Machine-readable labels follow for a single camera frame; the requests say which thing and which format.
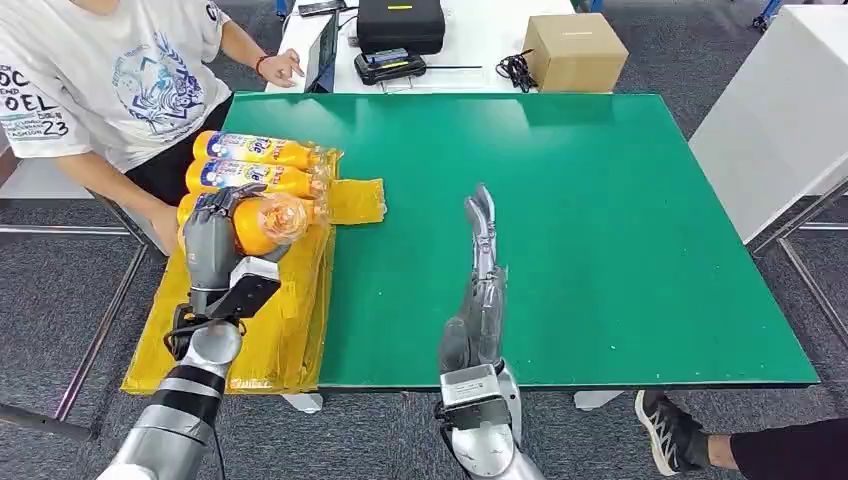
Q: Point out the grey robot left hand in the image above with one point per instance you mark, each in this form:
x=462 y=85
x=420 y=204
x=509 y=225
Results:
x=208 y=252

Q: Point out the person's left hand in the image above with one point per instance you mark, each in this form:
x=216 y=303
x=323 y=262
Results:
x=283 y=68

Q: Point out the person's right hand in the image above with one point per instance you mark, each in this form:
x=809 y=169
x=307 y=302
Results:
x=166 y=228

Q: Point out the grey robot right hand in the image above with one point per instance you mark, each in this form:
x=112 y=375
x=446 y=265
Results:
x=484 y=318

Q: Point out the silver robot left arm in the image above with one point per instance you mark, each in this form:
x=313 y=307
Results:
x=166 y=424

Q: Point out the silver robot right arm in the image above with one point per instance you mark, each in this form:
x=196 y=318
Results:
x=490 y=457

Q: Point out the red wristband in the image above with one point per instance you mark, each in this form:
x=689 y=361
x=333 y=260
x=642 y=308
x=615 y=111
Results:
x=261 y=64

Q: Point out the dark laptop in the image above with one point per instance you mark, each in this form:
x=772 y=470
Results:
x=322 y=54

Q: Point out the black phone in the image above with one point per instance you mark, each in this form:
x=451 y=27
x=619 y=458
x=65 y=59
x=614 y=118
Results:
x=322 y=7

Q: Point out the black handheld controller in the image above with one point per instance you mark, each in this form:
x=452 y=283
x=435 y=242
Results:
x=391 y=66

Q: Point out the black carry case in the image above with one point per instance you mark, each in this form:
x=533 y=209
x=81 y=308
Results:
x=401 y=28

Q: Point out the white table foot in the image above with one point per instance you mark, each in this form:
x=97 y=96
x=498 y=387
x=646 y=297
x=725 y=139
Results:
x=303 y=403
x=597 y=400

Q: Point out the green table mat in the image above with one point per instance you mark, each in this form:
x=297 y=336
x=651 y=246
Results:
x=629 y=265

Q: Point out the seated person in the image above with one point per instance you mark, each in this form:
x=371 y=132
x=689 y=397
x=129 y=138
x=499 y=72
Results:
x=99 y=66

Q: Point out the white desk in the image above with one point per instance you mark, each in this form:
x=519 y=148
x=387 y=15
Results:
x=480 y=33

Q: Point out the black white sneaker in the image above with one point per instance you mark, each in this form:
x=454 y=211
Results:
x=668 y=432

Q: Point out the brown cardboard box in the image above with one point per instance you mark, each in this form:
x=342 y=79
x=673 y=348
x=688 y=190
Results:
x=575 y=58

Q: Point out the person's leg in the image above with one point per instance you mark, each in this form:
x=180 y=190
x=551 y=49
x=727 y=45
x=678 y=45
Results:
x=782 y=450

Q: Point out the pale grey side table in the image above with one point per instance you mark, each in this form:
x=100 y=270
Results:
x=772 y=119

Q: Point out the blue chair base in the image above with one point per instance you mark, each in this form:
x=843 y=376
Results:
x=767 y=16

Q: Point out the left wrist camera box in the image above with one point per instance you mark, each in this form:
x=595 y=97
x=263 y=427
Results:
x=245 y=288

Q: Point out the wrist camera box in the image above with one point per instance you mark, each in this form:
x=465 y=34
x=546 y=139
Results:
x=474 y=394
x=245 y=288

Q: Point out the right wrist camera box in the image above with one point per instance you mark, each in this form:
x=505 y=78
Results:
x=474 y=394

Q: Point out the grey metal frame table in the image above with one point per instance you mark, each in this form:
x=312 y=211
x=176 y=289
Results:
x=46 y=426

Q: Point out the metal side table frame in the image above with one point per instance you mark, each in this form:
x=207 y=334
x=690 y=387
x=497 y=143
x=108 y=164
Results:
x=813 y=291

